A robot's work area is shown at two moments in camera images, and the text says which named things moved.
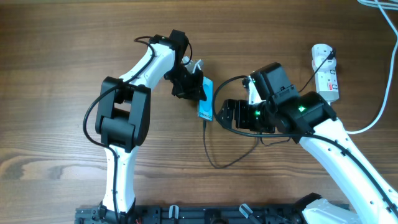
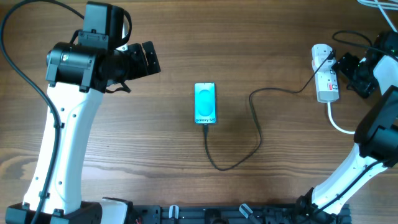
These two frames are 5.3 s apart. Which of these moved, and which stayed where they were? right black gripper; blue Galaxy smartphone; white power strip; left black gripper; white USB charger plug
Moved: blue Galaxy smartphone; right black gripper; left black gripper
Stayed: white power strip; white USB charger plug
